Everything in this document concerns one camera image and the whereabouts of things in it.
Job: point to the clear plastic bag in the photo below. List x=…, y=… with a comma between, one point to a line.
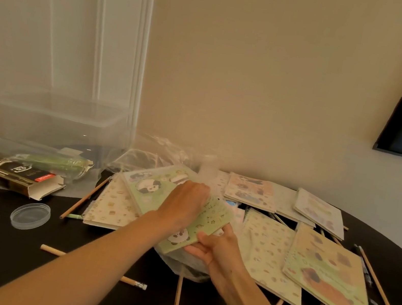
x=170, y=152

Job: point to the clear tube of green pens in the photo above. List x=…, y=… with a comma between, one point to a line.
x=51, y=163

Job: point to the round clear plastic lid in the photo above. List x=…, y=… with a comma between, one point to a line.
x=30, y=216

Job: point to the yellow brown dog notebook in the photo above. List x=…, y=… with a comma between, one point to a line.
x=330, y=274

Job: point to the white dotted notebook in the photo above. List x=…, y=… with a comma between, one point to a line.
x=219, y=182

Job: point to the light green pencil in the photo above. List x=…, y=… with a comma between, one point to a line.
x=74, y=216

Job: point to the black gold pen box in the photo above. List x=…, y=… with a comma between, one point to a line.
x=15, y=170

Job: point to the person's left hand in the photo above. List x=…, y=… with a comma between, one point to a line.
x=184, y=205

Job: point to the person's right hand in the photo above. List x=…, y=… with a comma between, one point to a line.
x=219, y=258

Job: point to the cream small print notebook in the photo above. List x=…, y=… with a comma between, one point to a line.
x=268, y=255

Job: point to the pale green notebook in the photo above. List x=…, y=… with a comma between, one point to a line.
x=287, y=202

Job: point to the clear plastic storage bin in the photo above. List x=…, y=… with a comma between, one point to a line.
x=55, y=121

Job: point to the person's left forearm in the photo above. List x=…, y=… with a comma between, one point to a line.
x=78, y=276

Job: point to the cream snack print notebook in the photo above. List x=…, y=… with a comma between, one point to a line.
x=113, y=208

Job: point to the green panda notebook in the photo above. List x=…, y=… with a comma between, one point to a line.
x=149, y=203

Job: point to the black pen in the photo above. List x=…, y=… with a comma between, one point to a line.
x=366, y=271

